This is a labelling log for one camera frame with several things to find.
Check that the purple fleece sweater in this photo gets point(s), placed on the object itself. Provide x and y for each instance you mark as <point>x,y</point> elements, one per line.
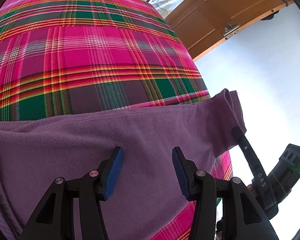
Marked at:
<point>77,142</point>

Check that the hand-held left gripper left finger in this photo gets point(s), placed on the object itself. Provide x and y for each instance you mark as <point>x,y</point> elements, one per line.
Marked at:
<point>113,175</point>

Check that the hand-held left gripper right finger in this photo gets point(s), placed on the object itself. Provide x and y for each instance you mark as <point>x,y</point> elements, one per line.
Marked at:
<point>181,177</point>

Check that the wooden door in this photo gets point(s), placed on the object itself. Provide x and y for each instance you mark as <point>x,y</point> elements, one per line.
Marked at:
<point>227,5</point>

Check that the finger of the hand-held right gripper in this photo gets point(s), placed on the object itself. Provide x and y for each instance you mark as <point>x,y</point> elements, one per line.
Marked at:
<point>246,150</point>

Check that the person's right hand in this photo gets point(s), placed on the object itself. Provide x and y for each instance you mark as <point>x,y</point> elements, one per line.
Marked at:
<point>250,188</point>

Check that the pink plaid bed sheet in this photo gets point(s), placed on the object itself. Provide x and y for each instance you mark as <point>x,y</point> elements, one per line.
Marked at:
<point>90,42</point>

